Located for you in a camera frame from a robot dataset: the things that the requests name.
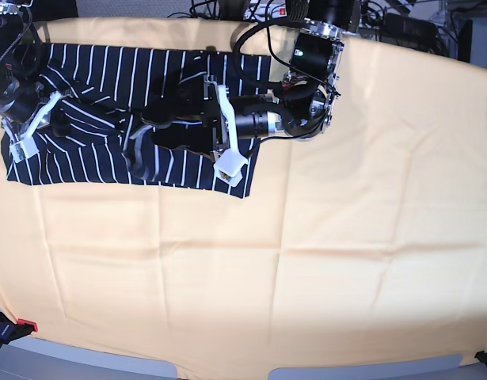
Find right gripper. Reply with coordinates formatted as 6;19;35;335
0;81;63;143

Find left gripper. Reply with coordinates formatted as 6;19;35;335
203;74;283;153

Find navy white striped T-shirt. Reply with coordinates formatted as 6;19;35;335
1;44;259;198

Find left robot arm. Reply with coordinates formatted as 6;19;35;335
194;1;361;155

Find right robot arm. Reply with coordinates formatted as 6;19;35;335
0;1;69;143

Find white power strip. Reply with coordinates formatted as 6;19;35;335
244;2;287;22

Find black power adapter box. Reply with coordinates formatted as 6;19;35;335
380;13;437;45

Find yellow table cloth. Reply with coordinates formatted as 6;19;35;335
0;38;487;379

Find blue red table clamp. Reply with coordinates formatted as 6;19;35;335
0;311;37;344

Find black computer tower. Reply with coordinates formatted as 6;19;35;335
458;19;473;63

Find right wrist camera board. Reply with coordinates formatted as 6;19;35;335
10;136;39;163

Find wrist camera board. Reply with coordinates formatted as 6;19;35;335
213;149;249;187
10;136;39;163

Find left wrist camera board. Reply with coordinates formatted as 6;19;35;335
213;149;249;187

